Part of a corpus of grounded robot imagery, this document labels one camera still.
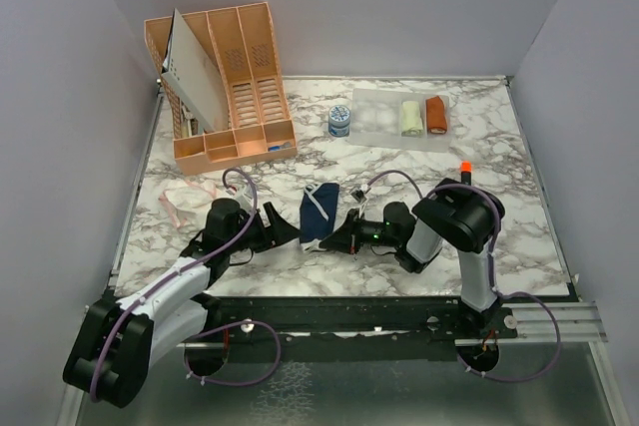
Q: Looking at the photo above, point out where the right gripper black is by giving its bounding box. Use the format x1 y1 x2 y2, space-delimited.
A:
319 208 401 255

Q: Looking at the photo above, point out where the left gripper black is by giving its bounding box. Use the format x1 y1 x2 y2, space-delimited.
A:
226 202 302 253

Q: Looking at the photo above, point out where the navy blue underwear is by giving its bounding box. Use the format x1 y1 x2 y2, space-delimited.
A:
299 183 339 252

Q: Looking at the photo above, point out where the white pink underwear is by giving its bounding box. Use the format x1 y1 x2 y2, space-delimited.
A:
158 180 217 229

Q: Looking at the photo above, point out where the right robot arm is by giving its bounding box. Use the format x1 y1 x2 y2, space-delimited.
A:
319 170 505 337

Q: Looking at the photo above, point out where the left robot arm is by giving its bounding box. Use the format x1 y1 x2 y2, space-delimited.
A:
62 199 300 408

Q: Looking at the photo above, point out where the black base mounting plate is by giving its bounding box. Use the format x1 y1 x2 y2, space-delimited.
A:
188 296 517 363

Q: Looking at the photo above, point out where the small blue white jar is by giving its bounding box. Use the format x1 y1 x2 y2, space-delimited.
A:
327 105 351 138

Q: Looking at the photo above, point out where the clear plastic tray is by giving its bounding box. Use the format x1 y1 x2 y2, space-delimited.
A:
347 88 454 153

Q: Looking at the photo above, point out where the rolled cream cloth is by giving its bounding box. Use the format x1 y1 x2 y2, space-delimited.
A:
400 100 424 137

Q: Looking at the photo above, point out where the orange capped marker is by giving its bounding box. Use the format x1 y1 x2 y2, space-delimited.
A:
460 161 472 186

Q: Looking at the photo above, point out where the rolled orange cloth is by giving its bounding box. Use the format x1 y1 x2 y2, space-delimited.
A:
425 96 448 135

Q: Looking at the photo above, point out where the white perforated board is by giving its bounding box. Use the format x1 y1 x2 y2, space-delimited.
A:
162 9 229 133

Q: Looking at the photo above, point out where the orange desk file organizer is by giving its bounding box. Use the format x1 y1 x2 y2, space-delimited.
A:
145 2 297 176

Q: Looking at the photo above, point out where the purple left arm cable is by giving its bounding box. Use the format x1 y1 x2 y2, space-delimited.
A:
88 168 282 403

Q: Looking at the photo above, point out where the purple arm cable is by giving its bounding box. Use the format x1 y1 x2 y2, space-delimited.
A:
88 168 282 403
357 170 564 383

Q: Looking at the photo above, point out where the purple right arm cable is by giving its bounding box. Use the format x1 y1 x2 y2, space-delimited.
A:
357 170 564 383

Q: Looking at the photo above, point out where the aluminium rail frame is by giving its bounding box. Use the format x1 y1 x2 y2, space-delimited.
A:
59 292 629 425

